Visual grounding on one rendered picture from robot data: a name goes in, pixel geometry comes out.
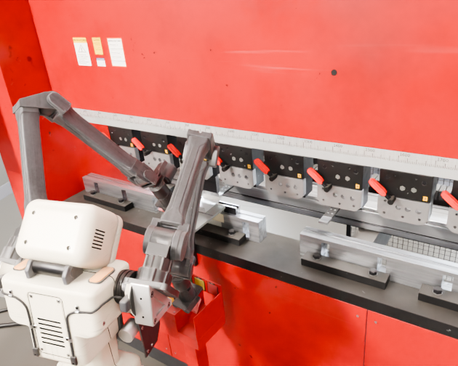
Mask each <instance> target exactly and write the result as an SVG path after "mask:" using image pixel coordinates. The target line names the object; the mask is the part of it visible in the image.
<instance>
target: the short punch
mask: <svg viewBox="0 0 458 366"><path fill-rule="evenodd" d="M219 192H220V184H219V177H218V175H216V176H215V177H214V178H209V179H205V180H204V187H203V192H202V193H204V194H207V195H213V196H217V197H219Z"/></svg>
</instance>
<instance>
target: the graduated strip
mask: <svg viewBox="0 0 458 366"><path fill-rule="evenodd" d="M73 109H74V110H75V111H76V112H77V113H78V114H79V115H82V116H88V117H93V118H103V119H108V120H114V121H123V122H128V123H138V124H143V125H148V126H157V127H163V128H168V129H177V130H183V131H187V130H188V129H191V130H196V131H199V132H200V133H201V132H202V131H204V132H209V133H213V135H217V136H223V137H232V138H238V139H247V140H252V141H258V142H267V143H272V144H277V145H287V146H292V147H301V148H307V149H312V150H322V151H327V152H333V153H342V154H347V155H357V156H362V157H367V158H376V159H382V160H391V161H396V162H402V163H411V164H417V165H422V166H431V167H436V168H446V169H451V170H457V171H458V160H457V159H451V158H441V157H435V156H429V155H419V154H414V153H407V152H398V151H392V150H381V149H376V148H370V147H359V146H354V145H344V144H338V143H332V142H322V141H316V140H310V139H300V138H294V137H284V136H279V135H272V134H262V133H257V132H250V131H240V130H235V129H224V128H218V127H213V126H202V125H197V124H191V123H180V122H175V121H165V120H159V119H153V118H143V117H137V116H131V115H121V114H115V113H105V112H99V111H93V110H83V109H78V108H73Z"/></svg>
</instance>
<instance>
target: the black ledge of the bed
mask: <svg viewBox="0 0 458 366"><path fill-rule="evenodd" d="M85 193H86V190H82V191H80V192H79V193H77V194H75V195H73V196H71V197H69V198H67V199H65V200H64V201H62V202H70V203H84V204H91V205H95V206H97V207H100V208H103V209H105V210H107V211H110V212H112V213H114V214H115V215H118V216H120V217H121V218H122V221H123V227H122V228H123V229H127V230H129V231H132V232H136V233H138V234H141V235H145V231H146V229H147V228H148V226H149V225H150V223H151V221H152V219H153V217H154V218H158V219H160V218H161V216H162V215H163V214H164V212H163V211H160V212H158V213H153V212H150V211H146V210H143V209H140V208H135V207H133V208H131V209H129V210H128V211H126V212H124V211H120V210H117V209H115V208H111V207H107V206H104V205H100V204H98V203H93V202H91V201H88V200H85V199H84V196H83V194H85ZM194 238H195V243H196V253H199V254H201V255H204V256H208V257H210V258H213V259H217V260H220V261H224V262H226V263H229V264H232V265H235V266H237V267H241V268H244V269H248V270H250V271H253V272H256V273H259V274H261V275H265V276H268V277H272V278H274V279H277V280H280V281H283V282H287V283H289V284H292V285H296V286H298V287H301V288H304V289H307V290H311V291H313V292H316V293H320V294H322V295H325V296H329V297H332V298H335V299H338V300H341V301H344V302H347V303H349V304H353V305H356V306H359V307H362V308H365V309H368V310H371V311H373V312H377V313H380V314H383V315H386V316H389V317H392V318H395V319H397V320H401V321H404V322H407V323H410V324H413V325H416V326H419V327H421V328H425V329H428V330H431V331H434V332H437V333H440V334H443V335H446V336H450V337H452V338H456V339H458V312H456V311H453V310H450V309H446V308H443V307H440V306H436V305H433V304H429V303H426V302H424V301H419V300H418V292H419V289H418V288H413V287H410V286H408V285H403V284H400V283H397V282H393V281H389V283H388V284H387V287H386V289H385V290H383V289H380V288H376V287H373V286H370V285H366V284H363V283H361V282H356V281H354V280H349V279H347V278H344V277H340V276H337V275H334V274H330V273H327V272H323V271H320V270H317V269H313V268H310V267H306V266H303V265H301V258H302V257H303V256H302V255H300V241H299V240H295V239H292V238H290V237H284V236H282V235H277V234H274V233H271V232H267V236H266V237H265V238H264V239H263V240H262V241H261V242H260V243H257V242H254V241H251V240H245V241H244V242H243V243H242V244H241V245H240V246H237V245H234V244H231V243H227V242H224V241H221V240H217V239H214V238H211V237H207V236H204V235H200V234H197V233H195V235H194Z"/></svg>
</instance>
